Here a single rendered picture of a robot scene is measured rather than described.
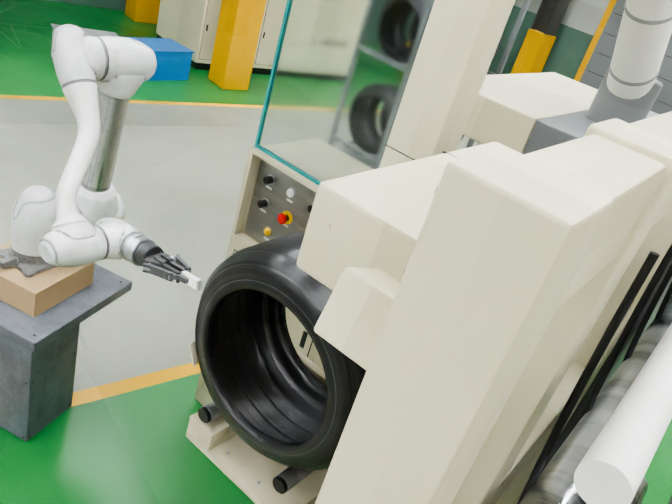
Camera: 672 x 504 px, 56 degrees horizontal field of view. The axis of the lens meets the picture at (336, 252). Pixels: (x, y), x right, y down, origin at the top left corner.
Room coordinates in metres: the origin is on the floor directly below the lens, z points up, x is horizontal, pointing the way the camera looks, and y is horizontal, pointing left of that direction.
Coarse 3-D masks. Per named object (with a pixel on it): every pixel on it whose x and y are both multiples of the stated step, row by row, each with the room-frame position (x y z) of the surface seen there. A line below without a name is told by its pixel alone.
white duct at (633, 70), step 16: (640, 0) 1.64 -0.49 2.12; (656, 0) 1.62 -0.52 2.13; (624, 16) 1.71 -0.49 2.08; (640, 16) 1.66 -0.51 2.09; (656, 16) 1.64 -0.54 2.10; (624, 32) 1.72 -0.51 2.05; (640, 32) 1.68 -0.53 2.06; (656, 32) 1.67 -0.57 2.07; (624, 48) 1.73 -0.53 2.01; (640, 48) 1.70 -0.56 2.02; (656, 48) 1.70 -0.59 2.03; (624, 64) 1.75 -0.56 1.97; (640, 64) 1.73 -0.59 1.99; (656, 64) 1.74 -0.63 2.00; (608, 80) 1.83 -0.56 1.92; (624, 80) 1.77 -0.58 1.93; (640, 80) 1.76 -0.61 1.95; (624, 96) 1.79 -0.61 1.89; (640, 96) 1.79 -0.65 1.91
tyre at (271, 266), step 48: (288, 240) 1.31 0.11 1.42; (240, 288) 1.21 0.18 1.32; (288, 288) 1.15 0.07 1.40; (240, 336) 1.41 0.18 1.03; (288, 336) 1.47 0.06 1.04; (240, 384) 1.32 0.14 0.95; (288, 384) 1.40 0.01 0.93; (336, 384) 1.05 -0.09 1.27; (240, 432) 1.16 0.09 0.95; (288, 432) 1.25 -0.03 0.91; (336, 432) 1.04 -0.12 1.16
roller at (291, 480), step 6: (288, 468) 1.12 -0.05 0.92; (294, 468) 1.12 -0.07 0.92; (282, 474) 1.10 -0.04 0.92; (288, 474) 1.10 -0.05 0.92; (294, 474) 1.11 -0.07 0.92; (300, 474) 1.12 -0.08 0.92; (306, 474) 1.13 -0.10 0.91; (276, 480) 1.08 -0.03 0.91; (282, 480) 1.08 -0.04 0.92; (288, 480) 1.09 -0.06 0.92; (294, 480) 1.10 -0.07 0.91; (300, 480) 1.11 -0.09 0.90; (276, 486) 1.08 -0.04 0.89; (282, 486) 1.07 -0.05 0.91; (288, 486) 1.08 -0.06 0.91; (282, 492) 1.07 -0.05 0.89
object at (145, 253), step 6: (144, 246) 1.53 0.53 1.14; (150, 246) 1.53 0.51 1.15; (156, 246) 1.54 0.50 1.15; (138, 252) 1.52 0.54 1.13; (144, 252) 1.51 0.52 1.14; (150, 252) 1.52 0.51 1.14; (156, 252) 1.54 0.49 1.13; (162, 252) 1.56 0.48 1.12; (138, 258) 1.51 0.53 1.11; (144, 258) 1.50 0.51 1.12; (150, 258) 1.51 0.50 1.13; (162, 258) 1.52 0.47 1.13; (156, 264) 1.49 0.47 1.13
